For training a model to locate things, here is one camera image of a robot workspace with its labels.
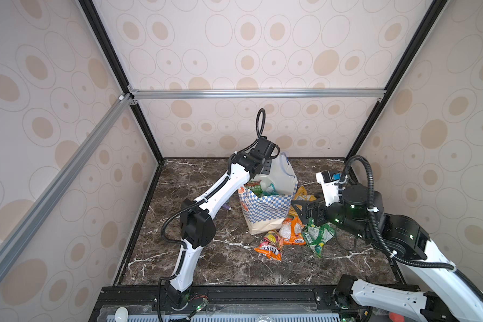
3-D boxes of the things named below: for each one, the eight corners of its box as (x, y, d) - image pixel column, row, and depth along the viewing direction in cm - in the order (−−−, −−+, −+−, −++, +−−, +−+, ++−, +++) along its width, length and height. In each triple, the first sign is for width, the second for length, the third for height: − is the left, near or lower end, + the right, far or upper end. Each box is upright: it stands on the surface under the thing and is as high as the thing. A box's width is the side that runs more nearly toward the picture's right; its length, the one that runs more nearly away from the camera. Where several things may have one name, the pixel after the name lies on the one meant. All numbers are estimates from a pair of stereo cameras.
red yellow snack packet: (256, 251, 87) (256, 245, 82) (269, 232, 93) (271, 225, 88) (277, 266, 83) (279, 261, 78) (290, 245, 89) (292, 239, 84)
